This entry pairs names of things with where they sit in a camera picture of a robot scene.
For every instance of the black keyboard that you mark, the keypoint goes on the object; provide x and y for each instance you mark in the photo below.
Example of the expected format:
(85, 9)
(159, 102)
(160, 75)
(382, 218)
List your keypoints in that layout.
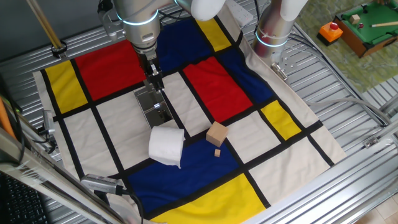
(21, 202)

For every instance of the small wooden cube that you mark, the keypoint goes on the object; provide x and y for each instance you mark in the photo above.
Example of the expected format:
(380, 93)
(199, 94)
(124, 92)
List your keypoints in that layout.
(217, 152)

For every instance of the black pole clamp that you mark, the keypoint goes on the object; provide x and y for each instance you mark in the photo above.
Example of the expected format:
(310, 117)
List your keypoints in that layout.
(59, 49)

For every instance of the large wooden cube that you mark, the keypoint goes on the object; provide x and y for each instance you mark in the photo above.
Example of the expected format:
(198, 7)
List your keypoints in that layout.
(216, 134)

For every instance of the colour block patterned cloth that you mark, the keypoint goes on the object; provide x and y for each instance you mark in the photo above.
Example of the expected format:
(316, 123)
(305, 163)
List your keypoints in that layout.
(280, 168)

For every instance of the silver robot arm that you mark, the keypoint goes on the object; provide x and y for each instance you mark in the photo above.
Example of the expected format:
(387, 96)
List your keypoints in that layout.
(141, 21)

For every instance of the small grey camera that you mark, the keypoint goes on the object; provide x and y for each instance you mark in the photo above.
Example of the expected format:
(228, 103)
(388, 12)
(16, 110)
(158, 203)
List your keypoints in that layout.
(48, 121)

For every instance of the orange pole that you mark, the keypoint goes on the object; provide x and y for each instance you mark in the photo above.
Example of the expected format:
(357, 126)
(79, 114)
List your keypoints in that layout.
(4, 121)

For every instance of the white power strip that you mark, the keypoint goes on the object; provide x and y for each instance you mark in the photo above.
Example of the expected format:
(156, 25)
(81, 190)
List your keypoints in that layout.
(241, 14)

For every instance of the wooden cue stick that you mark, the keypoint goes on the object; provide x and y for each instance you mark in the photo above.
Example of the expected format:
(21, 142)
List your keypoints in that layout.
(385, 24)

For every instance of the red billiard ball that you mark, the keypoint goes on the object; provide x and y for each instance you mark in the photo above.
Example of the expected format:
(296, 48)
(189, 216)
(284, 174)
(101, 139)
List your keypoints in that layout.
(360, 25)

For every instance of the aluminium frame beam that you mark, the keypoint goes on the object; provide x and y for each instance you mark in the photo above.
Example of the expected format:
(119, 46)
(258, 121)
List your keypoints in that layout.
(46, 177)

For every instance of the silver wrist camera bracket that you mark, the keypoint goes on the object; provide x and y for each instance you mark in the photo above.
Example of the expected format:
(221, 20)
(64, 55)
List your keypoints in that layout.
(109, 29)

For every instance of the white toilet paper roll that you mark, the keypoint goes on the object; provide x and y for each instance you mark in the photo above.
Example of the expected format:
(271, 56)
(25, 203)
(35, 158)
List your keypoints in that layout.
(164, 146)

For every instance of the mini green pool table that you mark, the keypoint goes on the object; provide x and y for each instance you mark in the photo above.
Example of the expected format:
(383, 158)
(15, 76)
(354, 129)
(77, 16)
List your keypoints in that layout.
(370, 37)

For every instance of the wooden pole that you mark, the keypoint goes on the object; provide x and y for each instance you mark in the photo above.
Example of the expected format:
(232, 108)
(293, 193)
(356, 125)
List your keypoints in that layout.
(45, 23)

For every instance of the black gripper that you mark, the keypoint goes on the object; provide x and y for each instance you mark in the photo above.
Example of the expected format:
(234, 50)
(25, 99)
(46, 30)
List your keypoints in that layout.
(146, 63)

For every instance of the wooden block on pool table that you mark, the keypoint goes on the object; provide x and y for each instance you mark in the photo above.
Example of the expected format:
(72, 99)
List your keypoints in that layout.
(354, 19)

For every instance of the silver depth camera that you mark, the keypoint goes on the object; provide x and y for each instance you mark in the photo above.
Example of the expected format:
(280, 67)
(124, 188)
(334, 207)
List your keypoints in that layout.
(99, 183)

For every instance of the metal corner bracket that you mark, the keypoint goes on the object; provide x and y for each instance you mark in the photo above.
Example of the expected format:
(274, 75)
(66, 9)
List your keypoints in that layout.
(371, 142)

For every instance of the black camera stand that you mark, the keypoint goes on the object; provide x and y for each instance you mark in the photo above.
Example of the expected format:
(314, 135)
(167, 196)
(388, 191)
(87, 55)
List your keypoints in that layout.
(102, 196)

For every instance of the orange emergency stop button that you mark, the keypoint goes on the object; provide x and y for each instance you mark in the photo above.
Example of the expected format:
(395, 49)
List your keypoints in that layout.
(329, 33)

